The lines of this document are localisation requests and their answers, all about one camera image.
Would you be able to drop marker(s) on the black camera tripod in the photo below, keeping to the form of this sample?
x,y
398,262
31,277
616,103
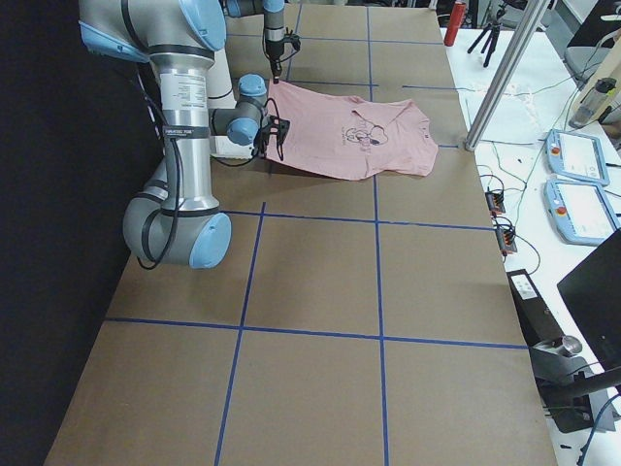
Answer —
x,y
490,33

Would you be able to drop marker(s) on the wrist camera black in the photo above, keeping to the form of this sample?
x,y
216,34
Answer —
x,y
293,40
275,128

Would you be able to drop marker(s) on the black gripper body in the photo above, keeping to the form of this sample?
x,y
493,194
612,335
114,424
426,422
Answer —
x,y
272,50
262,142

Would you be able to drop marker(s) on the black computer monitor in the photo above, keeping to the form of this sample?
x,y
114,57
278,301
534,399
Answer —
x,y
591,293

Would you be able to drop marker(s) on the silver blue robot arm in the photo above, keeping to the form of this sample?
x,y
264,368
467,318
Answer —
x,y
272,12
176,219

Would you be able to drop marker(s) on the upper orange circuit board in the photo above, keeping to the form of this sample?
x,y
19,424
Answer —
x,y
495,200

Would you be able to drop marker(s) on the lower blue teach pendant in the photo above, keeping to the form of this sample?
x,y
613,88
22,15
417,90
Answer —
x,y
580,212

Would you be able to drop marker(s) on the black power adapter box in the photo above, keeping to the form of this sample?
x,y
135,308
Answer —
x,y
537,322

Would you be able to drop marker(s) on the aluminium frame post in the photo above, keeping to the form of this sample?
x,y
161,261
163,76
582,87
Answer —
x,y
530,22

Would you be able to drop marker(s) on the orange circuit board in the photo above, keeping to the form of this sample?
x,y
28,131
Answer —
x,y
505,235
495,200

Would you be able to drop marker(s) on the blue teach pendant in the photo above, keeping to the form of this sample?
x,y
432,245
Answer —
x,y
576,156
580,212

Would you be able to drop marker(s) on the red cylindrical bottle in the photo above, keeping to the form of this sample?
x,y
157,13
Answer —
x,y
455,21

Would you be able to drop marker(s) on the lower orange circuit board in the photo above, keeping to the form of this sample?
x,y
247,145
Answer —
x,y
505,235

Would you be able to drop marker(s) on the clear water bottle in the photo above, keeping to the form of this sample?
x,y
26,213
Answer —
x,y
591,102

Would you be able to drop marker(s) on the upper blue teach pendant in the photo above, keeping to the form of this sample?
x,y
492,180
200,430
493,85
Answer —
x,y
576,156

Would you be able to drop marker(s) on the pink printed t-shirt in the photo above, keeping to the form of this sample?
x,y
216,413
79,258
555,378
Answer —
x,y
349,138

